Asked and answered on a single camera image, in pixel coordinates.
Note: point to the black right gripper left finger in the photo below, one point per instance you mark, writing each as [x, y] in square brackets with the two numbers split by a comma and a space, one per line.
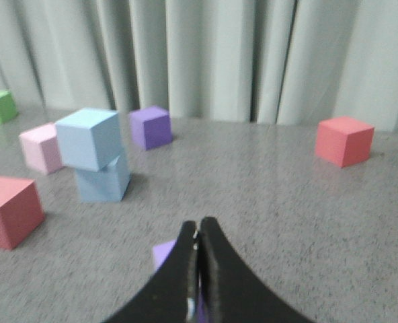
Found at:
[171, 294]

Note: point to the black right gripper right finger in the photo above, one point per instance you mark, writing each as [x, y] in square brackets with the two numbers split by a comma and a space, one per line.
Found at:
[231, 290]

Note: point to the notched light blue foam cube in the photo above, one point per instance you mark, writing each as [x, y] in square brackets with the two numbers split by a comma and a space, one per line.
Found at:
[106, 185]

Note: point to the smooth light blue foam cube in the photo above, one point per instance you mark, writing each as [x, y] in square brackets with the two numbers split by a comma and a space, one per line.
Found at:
[89, 139]

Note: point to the near purple foam cube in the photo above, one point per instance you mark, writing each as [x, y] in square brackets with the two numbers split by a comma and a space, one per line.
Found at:
[160, 253]

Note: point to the purple foam cube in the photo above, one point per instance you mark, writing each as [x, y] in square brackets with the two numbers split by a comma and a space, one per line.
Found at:
[150, 127]
[160, 253]

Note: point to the far purple foam cube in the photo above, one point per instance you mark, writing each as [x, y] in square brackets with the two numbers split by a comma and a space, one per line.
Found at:
[150, 127]

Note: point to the textured red foam cube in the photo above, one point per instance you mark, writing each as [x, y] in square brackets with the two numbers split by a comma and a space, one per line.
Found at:
[20, 210]

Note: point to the far red foam cube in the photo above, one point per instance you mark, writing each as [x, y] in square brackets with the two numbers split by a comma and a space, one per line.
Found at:
[344, 141]

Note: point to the pink foam cube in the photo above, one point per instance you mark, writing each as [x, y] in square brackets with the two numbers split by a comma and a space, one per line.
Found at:
[40, 148]

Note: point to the grey pleated curtain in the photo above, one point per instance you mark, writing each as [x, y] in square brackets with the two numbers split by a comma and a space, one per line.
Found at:
[272, 62]

